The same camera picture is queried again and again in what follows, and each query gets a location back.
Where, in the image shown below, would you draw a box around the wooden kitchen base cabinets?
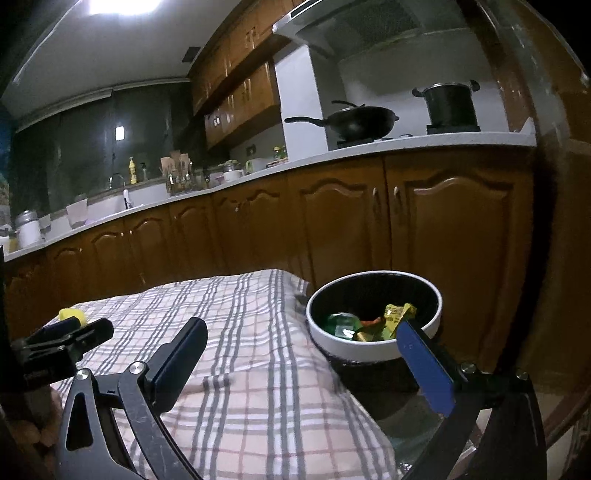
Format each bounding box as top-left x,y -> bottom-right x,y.
0,148 -> 541,370

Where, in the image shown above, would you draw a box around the dark kitchen window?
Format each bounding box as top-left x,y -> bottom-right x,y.
9,85 -> 195,217

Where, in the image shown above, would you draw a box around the plaid cloth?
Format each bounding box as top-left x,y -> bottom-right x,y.
46,269 -> 402,480

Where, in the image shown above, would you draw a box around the gold drink pouch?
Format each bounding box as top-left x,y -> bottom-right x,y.
381,302 -> 419,342

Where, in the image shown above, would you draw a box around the red snack wrapper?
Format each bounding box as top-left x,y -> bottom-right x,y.
355,318 -> 386,343

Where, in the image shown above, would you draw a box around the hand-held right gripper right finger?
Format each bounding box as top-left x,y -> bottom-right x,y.
396,319 -> 548,480

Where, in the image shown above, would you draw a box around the black wok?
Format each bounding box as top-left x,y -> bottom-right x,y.
284,100 -> 400,140

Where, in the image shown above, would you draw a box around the ceiling light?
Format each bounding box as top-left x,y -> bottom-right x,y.
85,0 -> 164,17

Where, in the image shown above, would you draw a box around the gas stove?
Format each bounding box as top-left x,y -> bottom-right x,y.
336,124 -> 482,149

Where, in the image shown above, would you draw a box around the range hood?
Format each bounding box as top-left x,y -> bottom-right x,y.
271,0 -> 467,61

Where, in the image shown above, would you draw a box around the green snack wrapper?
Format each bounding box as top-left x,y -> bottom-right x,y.
323,312 -> 365,341

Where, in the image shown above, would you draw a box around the white bowl with dark inside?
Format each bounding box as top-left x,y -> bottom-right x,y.
305,270 -> 443,362

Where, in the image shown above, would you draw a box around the person's left hand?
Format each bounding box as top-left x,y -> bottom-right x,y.
25,385 -> 63,450

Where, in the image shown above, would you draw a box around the wooden utensil rack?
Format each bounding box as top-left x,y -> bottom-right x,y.
159,150 -> 195,195

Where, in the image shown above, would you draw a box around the pink cup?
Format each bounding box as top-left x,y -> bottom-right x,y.
66,198 -> 89,228

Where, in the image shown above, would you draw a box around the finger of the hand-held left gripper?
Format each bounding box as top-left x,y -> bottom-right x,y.
10,318 -> 83,354
60,318 -> 115,365

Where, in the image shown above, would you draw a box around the white sink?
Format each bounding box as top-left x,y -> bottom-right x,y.
85,182 -> 169,222

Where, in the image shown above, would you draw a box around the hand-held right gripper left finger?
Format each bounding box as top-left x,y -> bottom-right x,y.
55,318 -> 208,480

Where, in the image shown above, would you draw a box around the white kitchen countertop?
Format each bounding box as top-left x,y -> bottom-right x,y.
0,117 -> 539,264

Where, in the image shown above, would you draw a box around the white jar with metal lid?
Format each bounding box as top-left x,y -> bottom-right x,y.
14,210 -> 44,247

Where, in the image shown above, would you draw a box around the black cooking pot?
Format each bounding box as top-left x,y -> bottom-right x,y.
412,79 -> 481,129

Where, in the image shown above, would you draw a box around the wooden wall cabinets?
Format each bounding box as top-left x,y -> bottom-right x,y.
188,0 -> 324,151

